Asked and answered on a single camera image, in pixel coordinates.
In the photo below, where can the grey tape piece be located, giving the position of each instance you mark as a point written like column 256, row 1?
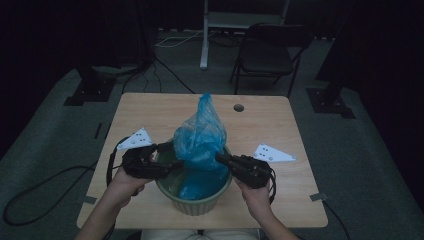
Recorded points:
column 318, row 196
column 90, row 200

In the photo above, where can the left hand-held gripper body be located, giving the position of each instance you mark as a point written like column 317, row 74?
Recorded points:
column 140, row 166

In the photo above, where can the blue plastic bag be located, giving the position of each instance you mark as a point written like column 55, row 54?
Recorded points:
column 200, row 140

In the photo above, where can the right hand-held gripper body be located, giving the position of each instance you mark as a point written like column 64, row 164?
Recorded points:
column 253, row 171

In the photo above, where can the person's right hand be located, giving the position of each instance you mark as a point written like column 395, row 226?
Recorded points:
column 258, row 201

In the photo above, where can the black floor strip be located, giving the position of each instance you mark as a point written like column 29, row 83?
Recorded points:
column 98, row 131

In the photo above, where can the white desk frame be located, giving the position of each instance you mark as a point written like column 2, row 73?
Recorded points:
column 205, row 50

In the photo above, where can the person's left hand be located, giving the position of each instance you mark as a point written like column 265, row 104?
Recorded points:
column 125, row 190

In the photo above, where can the green plastic bin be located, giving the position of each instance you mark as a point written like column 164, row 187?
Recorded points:
column 193, row 207

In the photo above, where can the black stand with square base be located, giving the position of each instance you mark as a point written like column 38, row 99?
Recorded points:
column 330, row 103
column 90, row 91

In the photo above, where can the black folding chair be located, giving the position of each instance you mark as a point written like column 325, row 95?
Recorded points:
column 266, row 61

